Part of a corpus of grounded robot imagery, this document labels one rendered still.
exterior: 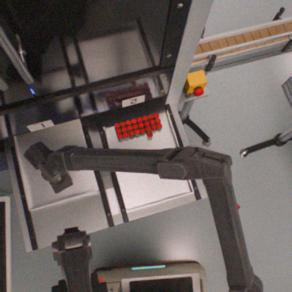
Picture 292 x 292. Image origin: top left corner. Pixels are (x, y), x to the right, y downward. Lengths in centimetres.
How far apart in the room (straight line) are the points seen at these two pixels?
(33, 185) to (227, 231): 78
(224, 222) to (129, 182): 56
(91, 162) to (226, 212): 37
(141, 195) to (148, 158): 49
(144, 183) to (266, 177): 123
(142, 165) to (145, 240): 136
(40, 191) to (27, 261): 98
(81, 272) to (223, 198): 35
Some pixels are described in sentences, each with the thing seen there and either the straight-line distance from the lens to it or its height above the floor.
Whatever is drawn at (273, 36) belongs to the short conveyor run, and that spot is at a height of 97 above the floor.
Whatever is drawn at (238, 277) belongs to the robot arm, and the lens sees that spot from 90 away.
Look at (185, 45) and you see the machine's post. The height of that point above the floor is 132.
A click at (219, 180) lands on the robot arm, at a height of 143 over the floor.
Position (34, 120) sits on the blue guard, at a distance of 119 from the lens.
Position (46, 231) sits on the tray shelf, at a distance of 131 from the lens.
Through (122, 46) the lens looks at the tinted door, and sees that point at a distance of 92.
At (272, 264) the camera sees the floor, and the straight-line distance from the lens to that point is 233.
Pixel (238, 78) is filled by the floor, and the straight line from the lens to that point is 254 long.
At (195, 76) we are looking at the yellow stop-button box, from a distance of 129.
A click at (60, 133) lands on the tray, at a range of 136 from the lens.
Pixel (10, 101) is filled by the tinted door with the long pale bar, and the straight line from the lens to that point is 106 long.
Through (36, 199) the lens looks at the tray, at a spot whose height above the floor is 88.
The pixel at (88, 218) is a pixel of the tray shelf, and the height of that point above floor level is 88.
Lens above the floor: 215
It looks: 75 degrees down
